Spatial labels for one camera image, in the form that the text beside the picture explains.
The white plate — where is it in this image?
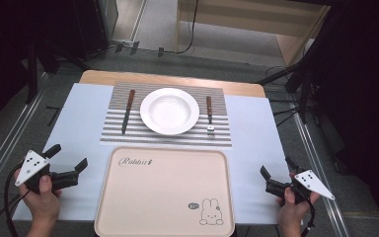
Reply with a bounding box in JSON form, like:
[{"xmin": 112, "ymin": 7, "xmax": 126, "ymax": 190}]
[{"xmin": 139, "ymin": 87, "xmax": 200, "ymax": 136}]

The knife with wooden handle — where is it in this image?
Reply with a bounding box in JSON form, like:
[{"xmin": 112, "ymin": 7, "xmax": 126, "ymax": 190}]
[{"xmin": 120, "ymin": 89, "xmax": 136, "ymax": 136}]

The metal floor rail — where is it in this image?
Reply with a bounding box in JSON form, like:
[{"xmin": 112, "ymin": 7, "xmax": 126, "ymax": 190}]
[
  {"xmin": 289, "ymin": 98, "xmax": 351, "ymax": 237},
  {"xmin": 0, "ymin": 70, "xmax": 52, "ymax": 208}
]

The fork with wooden handle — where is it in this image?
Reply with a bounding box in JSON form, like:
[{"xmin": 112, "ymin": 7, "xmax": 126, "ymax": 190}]
[{"xmin": 205, "ymin": 95, "xmax": 217, "ymax": 137}]

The light wooden desk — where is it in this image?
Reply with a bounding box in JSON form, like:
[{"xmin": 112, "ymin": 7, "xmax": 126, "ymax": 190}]
[{"xmin": 174, "ymin": 0, "xmax": 331, "ymax": 67}]

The striped placemat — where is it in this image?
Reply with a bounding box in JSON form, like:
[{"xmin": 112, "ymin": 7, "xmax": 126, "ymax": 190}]
[{"xmin": 99, "ymin": 81, "xmax": 233, "ymax": 148}]

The beige tray with rabbit print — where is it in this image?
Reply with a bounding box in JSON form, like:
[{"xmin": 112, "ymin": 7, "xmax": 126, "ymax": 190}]
[{"xmin": 94, "ymin": 145, "xmax": 236, "ymax": 237}]

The white table sheet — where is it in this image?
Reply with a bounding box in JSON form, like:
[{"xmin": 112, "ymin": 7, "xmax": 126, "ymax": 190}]
[{"xmin": 12, "ymin": 82, "xmax": 292, "ymax": 226}]

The black floor cable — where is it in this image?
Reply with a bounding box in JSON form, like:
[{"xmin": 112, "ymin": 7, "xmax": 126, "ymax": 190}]
[{"xmin": 265, "ymin": 65, "xmax": 310, "ymax": 127}]

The black hanging cable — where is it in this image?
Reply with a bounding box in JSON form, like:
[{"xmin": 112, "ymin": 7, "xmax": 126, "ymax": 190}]
[{"xmin": 162, "ymin": 0, "xmax": 200, "ymax": 55}]

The thick black gripper cable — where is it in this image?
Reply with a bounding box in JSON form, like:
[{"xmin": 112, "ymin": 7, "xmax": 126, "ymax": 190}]
[{"xmin": 3, "ymin": 161, "xmax": 31, "ymax": 237}]

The person's right hand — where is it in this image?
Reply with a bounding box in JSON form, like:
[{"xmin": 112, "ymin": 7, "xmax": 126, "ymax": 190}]
[{"xmin": 275, "ymin": 187, "xmax": 322, "ymax": 228}]

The thin black cable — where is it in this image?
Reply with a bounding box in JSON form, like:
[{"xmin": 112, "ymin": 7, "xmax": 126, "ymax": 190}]
[{"xmin": 0, "ymin": 189, "xmax": 31, "ymax": 237}]

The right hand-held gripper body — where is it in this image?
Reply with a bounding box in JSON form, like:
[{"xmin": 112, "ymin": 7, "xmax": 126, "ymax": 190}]
[{"xmin": 265, "ymin": 169, "xmax": 336, "ymax": 205}]

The black metal stand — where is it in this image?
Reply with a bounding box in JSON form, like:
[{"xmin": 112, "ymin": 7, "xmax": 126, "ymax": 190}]
[
  {"xmin": 256, "ymin": 6, "xmax": 330, "ymax": 124},
  {"xmin": 26, "ymin": 39, "xmax": 90, "ymax": 105}
]

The dark cabinet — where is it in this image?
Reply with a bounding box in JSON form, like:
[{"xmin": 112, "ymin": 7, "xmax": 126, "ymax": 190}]
[{"xmin": 72, "ymin": 0, "xmax": 119, "ymax": 60}]

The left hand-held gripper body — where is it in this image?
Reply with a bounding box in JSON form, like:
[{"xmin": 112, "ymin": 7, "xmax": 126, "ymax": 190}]
[{"xmin": 14, "ymin": 149, "xmax": 80, "ymax": 196}]

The person's left hand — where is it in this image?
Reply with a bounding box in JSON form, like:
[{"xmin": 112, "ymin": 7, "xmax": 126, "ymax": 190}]
[{"xmin": 13, "ymin": 167, "xmax": 63, "ymax": 228}]

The black curtain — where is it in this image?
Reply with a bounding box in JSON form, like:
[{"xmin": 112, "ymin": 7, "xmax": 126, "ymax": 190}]
[
  {"xmin": 0, "ymin": 0, "xmax": 77, "ymax": 129},
  {"xmin": 309, "ymin": 0, "xmax": 379, "ymax": 231}
]

